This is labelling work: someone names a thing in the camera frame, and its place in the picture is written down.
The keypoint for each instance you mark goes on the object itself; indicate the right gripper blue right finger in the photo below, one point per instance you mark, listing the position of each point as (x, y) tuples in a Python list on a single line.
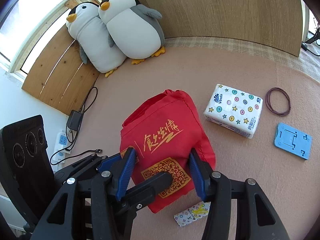
[(256, 216)]

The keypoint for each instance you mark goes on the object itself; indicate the large wooden board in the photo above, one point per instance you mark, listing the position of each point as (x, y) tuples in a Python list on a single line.
[(274, 23)]

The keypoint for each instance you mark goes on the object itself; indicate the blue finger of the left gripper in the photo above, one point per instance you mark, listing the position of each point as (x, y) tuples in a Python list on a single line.
[(88, 167), (143, 194)]

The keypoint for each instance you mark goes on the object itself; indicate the red fabric tote bag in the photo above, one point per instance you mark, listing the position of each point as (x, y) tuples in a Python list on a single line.
[(163, 131)]

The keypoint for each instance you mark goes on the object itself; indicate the patterned lighter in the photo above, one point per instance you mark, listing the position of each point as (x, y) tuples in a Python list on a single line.
[(192, 214)]

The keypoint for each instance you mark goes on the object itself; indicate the white power strip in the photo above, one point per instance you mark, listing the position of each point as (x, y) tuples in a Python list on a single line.
[(60, 151)]

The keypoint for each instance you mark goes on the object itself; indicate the patterned tissue pack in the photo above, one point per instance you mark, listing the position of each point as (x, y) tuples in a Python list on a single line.
[(234, 109)]

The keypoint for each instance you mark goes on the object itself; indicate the larger penguin plush toy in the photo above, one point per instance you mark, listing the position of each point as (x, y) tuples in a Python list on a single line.
[(85, 25)]

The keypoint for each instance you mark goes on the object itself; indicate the black power adapter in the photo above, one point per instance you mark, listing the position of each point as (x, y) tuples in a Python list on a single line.
[(74, 121)]

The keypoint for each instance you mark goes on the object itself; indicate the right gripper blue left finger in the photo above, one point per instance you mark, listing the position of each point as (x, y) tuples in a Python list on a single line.
[(93, 202)]

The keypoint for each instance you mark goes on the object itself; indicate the blue plastic phone stand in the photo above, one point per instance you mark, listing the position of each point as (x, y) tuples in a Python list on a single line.
[(293, 140)]

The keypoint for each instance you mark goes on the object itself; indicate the pine slat headboard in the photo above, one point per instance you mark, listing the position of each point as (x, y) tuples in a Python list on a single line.
[(59, 78)]

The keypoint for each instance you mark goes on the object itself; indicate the smaller penguin plush toy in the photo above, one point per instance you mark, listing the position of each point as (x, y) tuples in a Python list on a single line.
[(133, 28)]

